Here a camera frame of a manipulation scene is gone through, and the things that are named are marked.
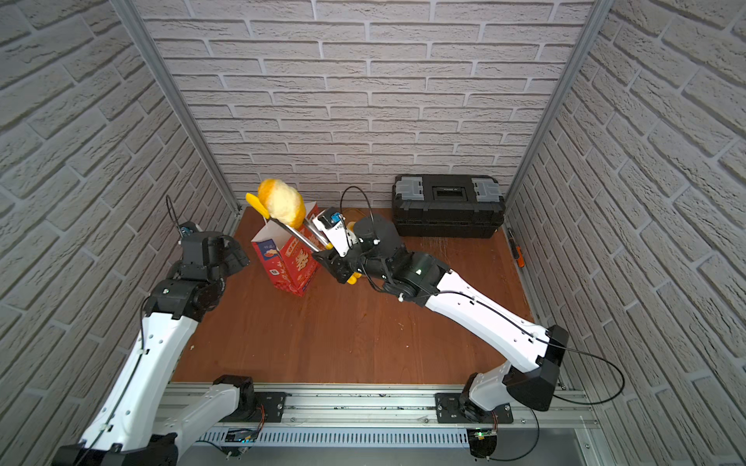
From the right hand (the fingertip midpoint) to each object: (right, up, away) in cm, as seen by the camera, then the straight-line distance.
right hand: (326, 246), depth 63 cm
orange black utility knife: (+65, -3, +47) cm, 80 cm away
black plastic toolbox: (+35, +13, +36) cm, 52 cm away
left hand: (-27, -1, +8) cm, 29 cm away
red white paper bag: (-14, -5, +19) cm, 25 cm away
